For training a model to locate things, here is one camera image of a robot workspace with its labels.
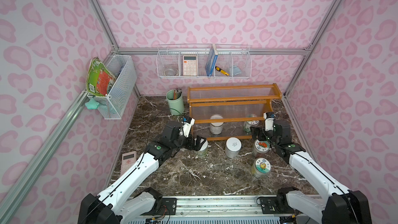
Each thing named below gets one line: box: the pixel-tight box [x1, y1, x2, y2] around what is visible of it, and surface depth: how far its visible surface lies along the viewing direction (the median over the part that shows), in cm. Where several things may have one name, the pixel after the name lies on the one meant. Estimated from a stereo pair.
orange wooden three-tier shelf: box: [187, 83, 282, 141], surface depth 102 cm
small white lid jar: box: [209, 114, 224, 135], surface depth 94 cm
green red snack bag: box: [86, 56, 117, 97], surface depth 73 cm
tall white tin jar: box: [224, 136, 243, 159], surface depth 86 cm
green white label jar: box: [243, 120, 260, 134], surface depth 95 cm
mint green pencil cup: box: [165, 89, 186, 116], surface depth 106 cm
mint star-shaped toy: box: [84, 98, 100, 110], surface depth 64 cm
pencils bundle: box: [173, 87, 182, 101], surface depth 102 cm
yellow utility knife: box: [215, 65, 230, 77], surface depth 97 cm
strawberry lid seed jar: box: [251, 138, 270, 159], surface depth 86 cm
